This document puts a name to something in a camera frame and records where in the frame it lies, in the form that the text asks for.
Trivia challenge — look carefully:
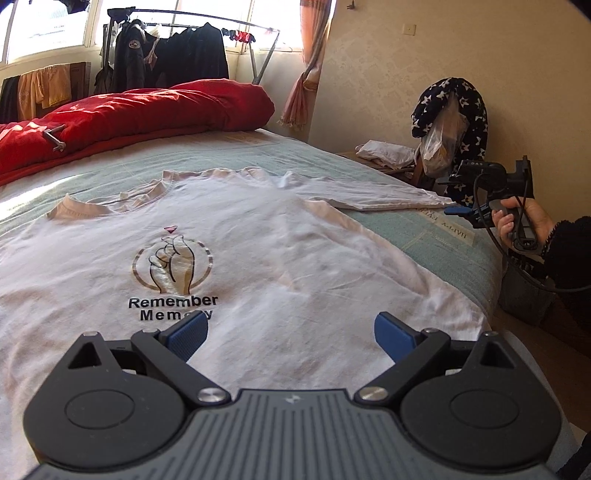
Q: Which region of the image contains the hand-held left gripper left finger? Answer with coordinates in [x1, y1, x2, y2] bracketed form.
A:
[68, 309, 232, 408]

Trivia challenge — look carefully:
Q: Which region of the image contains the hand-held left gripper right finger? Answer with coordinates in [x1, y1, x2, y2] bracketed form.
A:
[353, 311, 516, 408]

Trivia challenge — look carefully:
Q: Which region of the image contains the white t-shirt hand print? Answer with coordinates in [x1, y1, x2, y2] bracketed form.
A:
[0, 168, 490, 467]

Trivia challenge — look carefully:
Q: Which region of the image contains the person's right forearm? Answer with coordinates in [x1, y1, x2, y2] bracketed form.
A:
[540, 216, 591, 296]

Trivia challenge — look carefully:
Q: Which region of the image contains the metal clothes drying rack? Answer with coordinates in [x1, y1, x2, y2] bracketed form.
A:
[99, 6, 281, 86]

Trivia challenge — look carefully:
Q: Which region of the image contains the person's right hand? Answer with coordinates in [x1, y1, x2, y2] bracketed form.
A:
[492, 196, 555, 252]

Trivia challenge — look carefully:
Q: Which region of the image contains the clear plastic bag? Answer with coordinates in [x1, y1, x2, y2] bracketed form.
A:
[418, 99, 469, 178]

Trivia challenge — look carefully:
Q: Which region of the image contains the bed with green checked sheet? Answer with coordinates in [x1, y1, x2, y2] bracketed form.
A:
[0, 127, 578, 480]

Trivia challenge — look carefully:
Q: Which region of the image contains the wooden bedside table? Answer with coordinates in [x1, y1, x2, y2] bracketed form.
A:
[337, 150, 439, 190]

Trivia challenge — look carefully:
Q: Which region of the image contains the dark star-patterned cloth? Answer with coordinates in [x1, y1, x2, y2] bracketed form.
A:
[411, 78, 489, 208]

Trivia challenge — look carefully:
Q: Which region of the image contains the white crumpled cloth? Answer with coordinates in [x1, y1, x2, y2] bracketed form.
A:
[355, 140, 416, 169]

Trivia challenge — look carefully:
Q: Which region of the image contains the orange curtain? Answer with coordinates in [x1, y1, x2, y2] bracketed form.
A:
[277, 0, 335, 132]

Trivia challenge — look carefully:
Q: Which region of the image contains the red duvet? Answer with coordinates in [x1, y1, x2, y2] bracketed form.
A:
[0, 78, 275, 185]

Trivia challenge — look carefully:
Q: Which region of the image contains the small metal tool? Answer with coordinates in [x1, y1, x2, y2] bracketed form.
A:
[42, 124, 68, 152]

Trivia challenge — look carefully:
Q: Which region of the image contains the black hanging sweater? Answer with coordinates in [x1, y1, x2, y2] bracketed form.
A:
[154, 22, 230, 88]

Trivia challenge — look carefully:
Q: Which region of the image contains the black jacket with round patch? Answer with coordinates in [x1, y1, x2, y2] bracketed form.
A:
[95, 18, 160, 95]

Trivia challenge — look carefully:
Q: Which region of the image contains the orange garment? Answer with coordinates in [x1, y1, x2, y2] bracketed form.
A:
[18, 64, 72, 118]

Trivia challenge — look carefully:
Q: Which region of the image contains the dark draped garment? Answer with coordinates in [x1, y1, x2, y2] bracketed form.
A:
[0, 76, 21, 123]

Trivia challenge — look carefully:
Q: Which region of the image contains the window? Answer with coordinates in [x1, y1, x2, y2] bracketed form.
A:
[0, 0, 305, 70]

